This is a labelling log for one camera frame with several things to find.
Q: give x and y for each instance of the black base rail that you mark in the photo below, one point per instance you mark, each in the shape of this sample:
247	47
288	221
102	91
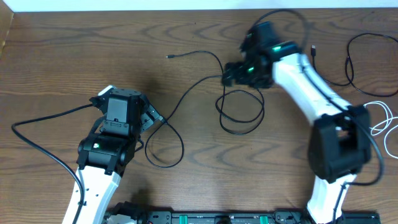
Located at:
128	212

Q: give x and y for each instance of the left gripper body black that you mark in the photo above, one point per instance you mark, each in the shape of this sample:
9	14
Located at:
148	117

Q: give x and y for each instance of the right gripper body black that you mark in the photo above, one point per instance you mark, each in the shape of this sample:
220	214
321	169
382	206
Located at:
233	73

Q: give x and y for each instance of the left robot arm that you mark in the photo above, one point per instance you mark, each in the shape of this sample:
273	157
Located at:
104	154

